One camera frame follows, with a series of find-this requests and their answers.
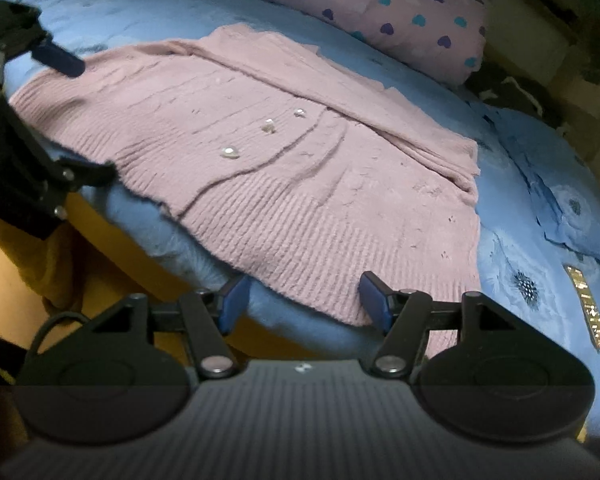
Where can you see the blue floral bedsheet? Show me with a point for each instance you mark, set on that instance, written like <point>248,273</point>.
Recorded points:
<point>505,260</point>

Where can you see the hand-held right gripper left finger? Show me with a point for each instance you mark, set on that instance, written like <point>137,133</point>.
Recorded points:
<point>235,305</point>

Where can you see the pink knitted cardigan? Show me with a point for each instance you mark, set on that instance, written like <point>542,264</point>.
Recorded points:
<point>280,160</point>

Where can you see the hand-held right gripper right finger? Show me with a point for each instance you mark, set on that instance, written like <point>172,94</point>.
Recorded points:
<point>375,302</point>

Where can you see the gold patterned strip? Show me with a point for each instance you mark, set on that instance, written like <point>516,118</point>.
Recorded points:
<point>587,310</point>

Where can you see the dark cloth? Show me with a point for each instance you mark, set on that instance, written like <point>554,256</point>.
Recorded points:
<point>515,92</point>

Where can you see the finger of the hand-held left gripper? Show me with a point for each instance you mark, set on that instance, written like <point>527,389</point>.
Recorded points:
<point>60,60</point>
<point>90,172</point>

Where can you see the wooden bed side rail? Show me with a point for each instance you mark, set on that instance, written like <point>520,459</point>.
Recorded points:
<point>130,280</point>

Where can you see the pink heart-print pillow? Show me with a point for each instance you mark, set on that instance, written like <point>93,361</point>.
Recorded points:
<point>380,10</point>

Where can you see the blue folded blanket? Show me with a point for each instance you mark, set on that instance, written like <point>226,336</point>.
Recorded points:
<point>570,200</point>

